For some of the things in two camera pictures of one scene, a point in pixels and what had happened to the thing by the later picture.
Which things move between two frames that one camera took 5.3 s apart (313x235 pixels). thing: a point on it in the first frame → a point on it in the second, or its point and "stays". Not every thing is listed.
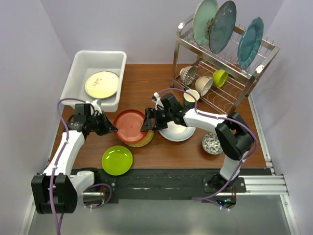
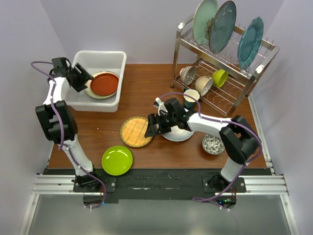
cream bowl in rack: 203,84 stays
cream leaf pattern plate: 102,84 stays
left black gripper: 107,127 → 84,76
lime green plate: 117,160 stays
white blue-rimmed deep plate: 177,132 stays
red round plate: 128,123 → 105,84
